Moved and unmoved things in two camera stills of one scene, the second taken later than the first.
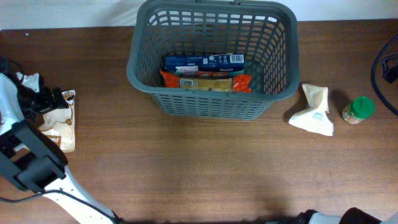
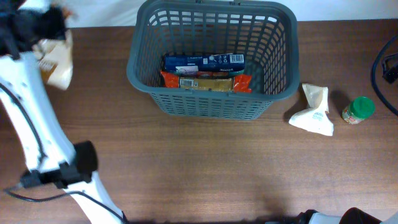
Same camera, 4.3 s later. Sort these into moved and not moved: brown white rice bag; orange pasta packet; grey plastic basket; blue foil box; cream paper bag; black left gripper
Moved: black left gripper; brown white rice bag
Not moved: grey plastic basket; cream paper bag; orange pasta packet; blue foil box
